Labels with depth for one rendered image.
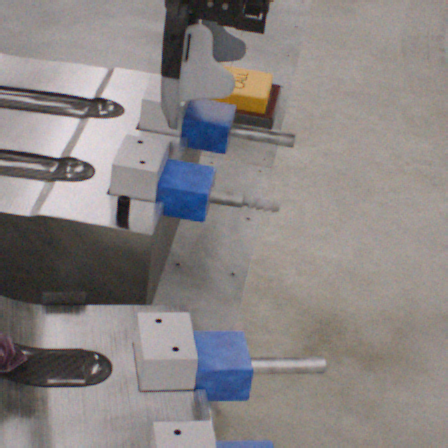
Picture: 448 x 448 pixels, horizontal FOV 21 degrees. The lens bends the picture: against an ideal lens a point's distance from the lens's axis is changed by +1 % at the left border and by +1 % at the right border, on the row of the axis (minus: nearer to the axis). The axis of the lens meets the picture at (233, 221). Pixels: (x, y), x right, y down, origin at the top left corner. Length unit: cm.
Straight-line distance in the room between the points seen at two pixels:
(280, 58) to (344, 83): 183
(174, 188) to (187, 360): 18
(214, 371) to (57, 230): 18
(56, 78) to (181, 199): 23
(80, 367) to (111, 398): 4
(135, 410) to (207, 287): 23
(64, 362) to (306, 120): 222
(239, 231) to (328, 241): 149
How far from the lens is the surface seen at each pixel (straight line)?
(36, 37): 140
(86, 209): 93
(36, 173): 98
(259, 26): 97
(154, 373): 81
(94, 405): 81
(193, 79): 99
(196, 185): 94
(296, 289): 241
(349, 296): 242
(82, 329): 87
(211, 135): 103
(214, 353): 83
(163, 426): 76
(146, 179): 93
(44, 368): 84
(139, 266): 92
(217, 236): 107
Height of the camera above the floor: 139
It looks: 33 degrees down
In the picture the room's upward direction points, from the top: 8 degrees clockwise
